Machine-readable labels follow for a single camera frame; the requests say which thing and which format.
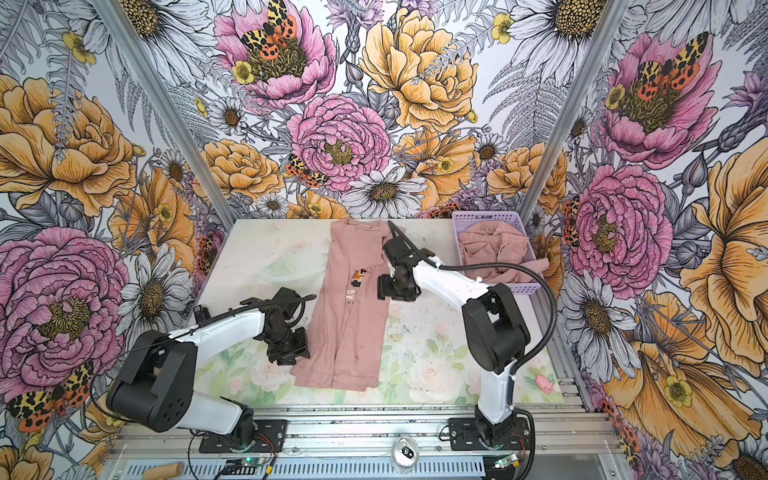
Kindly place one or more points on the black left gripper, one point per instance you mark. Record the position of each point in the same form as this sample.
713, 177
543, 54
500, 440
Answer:
299, 350

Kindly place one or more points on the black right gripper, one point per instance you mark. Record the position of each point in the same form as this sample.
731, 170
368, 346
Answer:
384, 290

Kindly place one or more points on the pink pixel-print t-shirt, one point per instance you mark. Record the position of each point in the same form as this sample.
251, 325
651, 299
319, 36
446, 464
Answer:
347, 327

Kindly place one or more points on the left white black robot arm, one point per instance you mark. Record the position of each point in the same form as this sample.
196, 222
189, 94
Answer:
156, 384

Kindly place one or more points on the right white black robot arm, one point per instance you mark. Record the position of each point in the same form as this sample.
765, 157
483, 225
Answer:
495, 330

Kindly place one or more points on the lilac perforated plastic basket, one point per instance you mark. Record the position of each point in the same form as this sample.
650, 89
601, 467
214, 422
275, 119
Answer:
463, 220

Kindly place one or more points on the pink garments in basket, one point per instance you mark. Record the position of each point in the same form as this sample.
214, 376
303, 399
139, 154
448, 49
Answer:
497, 241

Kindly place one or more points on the small green circuit board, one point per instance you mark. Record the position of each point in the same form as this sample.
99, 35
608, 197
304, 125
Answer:
250, 466

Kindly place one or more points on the wooden cork block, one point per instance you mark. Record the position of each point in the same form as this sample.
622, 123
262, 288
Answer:
164, 472

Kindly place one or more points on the right small circuit board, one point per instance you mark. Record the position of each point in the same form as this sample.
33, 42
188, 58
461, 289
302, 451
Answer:
509, 462

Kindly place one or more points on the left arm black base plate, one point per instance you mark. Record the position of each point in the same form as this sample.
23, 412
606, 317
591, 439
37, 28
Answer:
258, 436

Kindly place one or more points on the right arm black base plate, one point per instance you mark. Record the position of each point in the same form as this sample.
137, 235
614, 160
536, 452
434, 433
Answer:
477, 434

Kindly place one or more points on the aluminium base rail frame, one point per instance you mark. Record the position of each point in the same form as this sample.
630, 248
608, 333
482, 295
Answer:
355, 441

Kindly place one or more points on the aluminium corner post right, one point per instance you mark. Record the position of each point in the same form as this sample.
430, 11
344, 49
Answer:
599, 48

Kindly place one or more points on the aluminium corner post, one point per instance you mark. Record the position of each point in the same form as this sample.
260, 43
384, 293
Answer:
599, 48
128, 42

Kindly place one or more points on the aluminium corner post left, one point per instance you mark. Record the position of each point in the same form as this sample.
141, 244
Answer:
128, 42

